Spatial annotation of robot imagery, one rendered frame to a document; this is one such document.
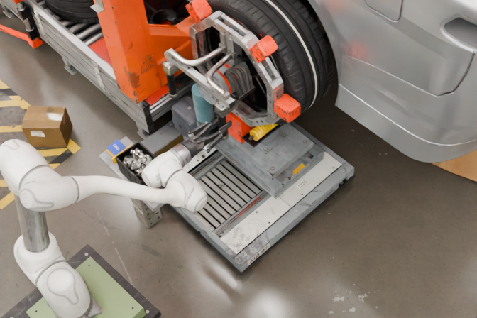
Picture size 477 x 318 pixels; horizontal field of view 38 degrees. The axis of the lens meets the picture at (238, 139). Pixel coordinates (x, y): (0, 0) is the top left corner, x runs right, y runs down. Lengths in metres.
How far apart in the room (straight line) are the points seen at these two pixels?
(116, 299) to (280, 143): 1.19
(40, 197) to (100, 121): 1.80
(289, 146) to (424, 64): 1.24
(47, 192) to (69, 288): 0.57
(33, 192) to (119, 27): 1.02
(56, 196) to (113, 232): 1.30
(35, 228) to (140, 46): 1.01
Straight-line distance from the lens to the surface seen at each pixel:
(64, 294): 2.84
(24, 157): 2.48
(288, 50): 2.85
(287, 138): 3.63
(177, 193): 2.66
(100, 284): 3.11
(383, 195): 3.73
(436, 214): 3.71
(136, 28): 3.18
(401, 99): 2.74
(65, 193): 2.43
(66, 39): 4.13
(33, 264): 2.93
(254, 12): 2.88
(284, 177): 3.54
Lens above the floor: 3.08
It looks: 52 degrees down
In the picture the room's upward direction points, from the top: 5 degrees counter-clockwise
